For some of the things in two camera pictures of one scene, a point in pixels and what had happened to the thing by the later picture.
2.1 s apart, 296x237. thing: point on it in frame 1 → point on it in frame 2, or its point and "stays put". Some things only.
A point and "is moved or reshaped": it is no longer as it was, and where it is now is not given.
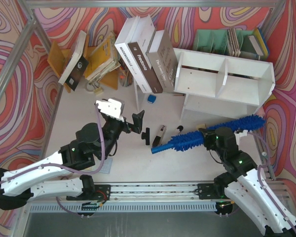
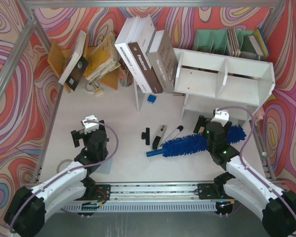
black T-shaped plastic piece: (146, 136) stays put
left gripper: (126, 126) → (77, 134)
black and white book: (77, 64) stays put
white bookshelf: (222, 88) stays put
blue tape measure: (151, 98) stays put
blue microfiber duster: (190, 139) is moved or reshaped
